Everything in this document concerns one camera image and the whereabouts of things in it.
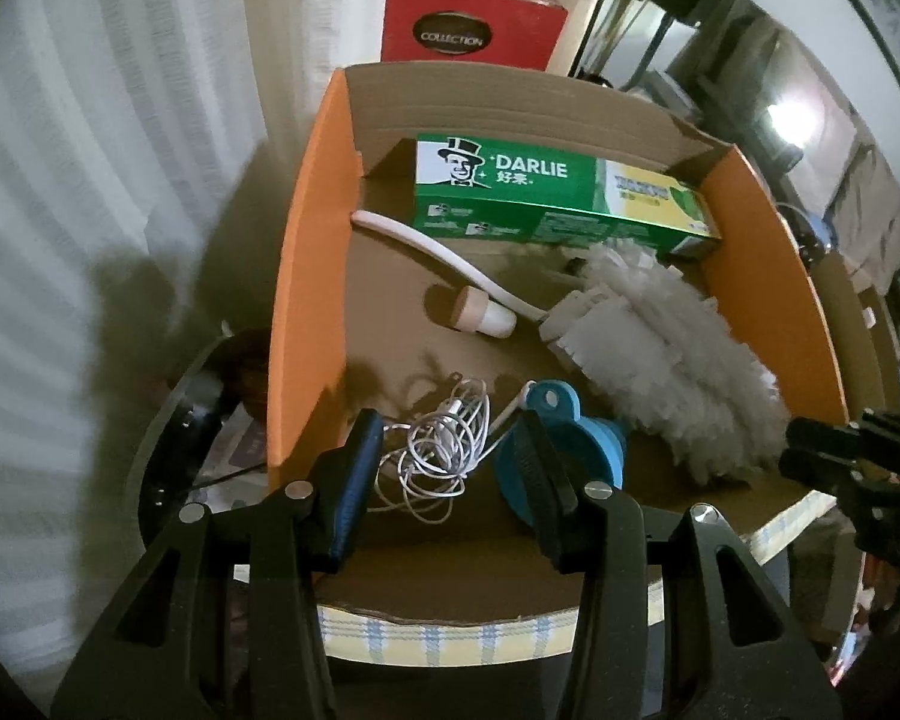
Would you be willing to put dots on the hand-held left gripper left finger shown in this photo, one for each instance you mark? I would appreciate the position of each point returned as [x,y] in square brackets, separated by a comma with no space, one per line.
[352,480]

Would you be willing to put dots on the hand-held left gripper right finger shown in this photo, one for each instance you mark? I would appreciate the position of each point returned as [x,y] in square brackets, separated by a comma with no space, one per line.
[544,480]

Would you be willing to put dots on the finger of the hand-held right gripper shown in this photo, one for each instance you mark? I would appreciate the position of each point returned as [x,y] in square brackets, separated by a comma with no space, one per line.
[825,436]
[817,471]

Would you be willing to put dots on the blue silicone funnel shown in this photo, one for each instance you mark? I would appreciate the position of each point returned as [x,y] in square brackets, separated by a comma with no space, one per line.
[585,442]

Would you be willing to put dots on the white fluffy duster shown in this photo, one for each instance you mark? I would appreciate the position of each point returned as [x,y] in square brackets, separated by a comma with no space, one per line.
[667,360]

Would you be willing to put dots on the orange cardboard box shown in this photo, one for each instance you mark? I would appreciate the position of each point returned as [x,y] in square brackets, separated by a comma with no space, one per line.
[300,315]

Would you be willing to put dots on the small cream bottle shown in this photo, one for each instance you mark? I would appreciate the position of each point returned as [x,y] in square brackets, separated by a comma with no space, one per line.
[480,311]

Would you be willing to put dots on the green toothpaste box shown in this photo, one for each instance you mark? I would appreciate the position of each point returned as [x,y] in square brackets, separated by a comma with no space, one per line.
[547,187]

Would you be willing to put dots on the yellow plaid tablecloth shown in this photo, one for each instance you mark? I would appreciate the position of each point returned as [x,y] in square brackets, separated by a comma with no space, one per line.
[435,641]

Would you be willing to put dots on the white curtain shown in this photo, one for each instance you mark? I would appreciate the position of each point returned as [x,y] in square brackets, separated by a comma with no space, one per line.
[120,165]

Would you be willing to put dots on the red Collection shopping bag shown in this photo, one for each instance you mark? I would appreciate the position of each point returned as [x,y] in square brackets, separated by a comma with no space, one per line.
[472,26]

